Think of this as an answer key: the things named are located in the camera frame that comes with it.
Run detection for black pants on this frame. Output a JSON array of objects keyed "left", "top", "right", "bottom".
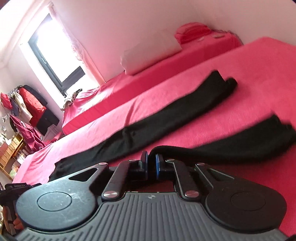
[{"left": 49, "top": 71, "right": 295, "bottom": 181}]

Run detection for red side mattress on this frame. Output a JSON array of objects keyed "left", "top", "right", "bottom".
[{"left": 62, "top": 32, "right": 242, "bottom": 135}]

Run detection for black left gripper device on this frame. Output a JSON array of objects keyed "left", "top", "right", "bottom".
[{"left": 1, "top": 183, "right": 41, "bottom": 236}]

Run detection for hanging clothes rack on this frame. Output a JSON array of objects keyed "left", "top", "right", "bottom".
[{"left": 1, "top": 85, "right": 62, "bottom": 154}]

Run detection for wooden drawer unit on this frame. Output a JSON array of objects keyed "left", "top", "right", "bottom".
[{"left": 1, "top": 134, "right": 25, "bottom": 181}]

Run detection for white pillow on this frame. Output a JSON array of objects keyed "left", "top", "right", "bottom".
[{"left": 120, "top": 30, "right": 182, "bottom": 75}]

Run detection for red bed blanket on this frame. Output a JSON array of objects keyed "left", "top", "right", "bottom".
[{"left": 12, "top": 37, "right": 296, "bottom": 237}]

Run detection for red cushion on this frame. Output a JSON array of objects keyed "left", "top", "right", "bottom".
[{"left": 175, "top": 22, "right": 213, "bottom": 44}]

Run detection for dark framed window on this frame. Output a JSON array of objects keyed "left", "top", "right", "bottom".
[{"left": 28, "top": 15, "right": 85, "bottom": 96}]

